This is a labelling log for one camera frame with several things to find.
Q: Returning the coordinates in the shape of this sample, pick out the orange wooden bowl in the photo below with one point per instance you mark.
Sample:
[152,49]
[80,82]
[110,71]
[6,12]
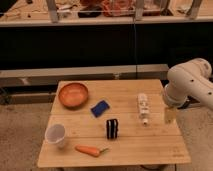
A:
[73,95]

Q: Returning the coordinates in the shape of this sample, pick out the blue sponge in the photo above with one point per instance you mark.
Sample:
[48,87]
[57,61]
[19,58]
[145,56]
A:
[100,108]

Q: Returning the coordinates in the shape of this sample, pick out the black white striped eraser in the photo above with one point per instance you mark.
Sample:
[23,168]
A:
[112,128]

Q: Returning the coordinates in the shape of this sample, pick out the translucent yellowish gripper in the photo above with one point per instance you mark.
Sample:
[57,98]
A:
[169,115]

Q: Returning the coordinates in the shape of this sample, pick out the translucent white cup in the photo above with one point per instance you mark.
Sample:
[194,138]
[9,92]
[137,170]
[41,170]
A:
[55,135]

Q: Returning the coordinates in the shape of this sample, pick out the white plastic bottle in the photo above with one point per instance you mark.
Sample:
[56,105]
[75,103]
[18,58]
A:
[143,108]

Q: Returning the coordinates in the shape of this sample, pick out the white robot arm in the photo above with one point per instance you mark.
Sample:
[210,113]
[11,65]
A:
[188,79]

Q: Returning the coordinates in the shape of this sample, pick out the orange carrot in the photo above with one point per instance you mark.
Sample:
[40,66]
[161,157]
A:
[89,150]

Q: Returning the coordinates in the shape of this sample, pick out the grey metal shelf rail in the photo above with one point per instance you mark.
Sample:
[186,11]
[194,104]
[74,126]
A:
[51,76]

